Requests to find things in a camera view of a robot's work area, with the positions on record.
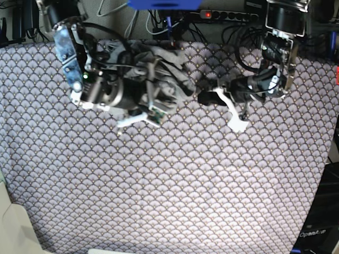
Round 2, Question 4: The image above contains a red clamp at table right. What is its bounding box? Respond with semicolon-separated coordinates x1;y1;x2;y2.
336;66;339;85

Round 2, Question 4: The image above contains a white camera bracket image left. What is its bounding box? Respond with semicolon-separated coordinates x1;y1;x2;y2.
116;59;170;135

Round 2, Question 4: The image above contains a fan-patterned table cloth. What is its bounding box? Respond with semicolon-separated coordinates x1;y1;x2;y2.
1;43;338;253

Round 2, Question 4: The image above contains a blue vertical post centre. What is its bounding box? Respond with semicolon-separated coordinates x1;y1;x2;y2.
166;16;172;40

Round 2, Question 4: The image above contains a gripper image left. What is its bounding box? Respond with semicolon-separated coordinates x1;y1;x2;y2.
116;78;147;111

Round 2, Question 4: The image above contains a blue post right edge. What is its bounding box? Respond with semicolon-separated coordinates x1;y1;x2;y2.
326;31;337;60

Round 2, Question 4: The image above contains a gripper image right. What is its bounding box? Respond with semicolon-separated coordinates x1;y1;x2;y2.
198;78;254;105

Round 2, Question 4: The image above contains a black power adapter left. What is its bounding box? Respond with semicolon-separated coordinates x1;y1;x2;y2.
12;0;39;41

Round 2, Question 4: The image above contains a light grey T-shirt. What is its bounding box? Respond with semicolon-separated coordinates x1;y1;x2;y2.
104;39;197;106

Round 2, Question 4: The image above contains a black OpenArm computer box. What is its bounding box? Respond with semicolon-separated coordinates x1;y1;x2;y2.
291;162;338;253

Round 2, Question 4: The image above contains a black power strip red switch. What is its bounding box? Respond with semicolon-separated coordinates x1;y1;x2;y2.
199;10;259;22

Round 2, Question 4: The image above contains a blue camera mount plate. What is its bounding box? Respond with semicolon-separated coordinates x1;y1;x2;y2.
129;0;202;10

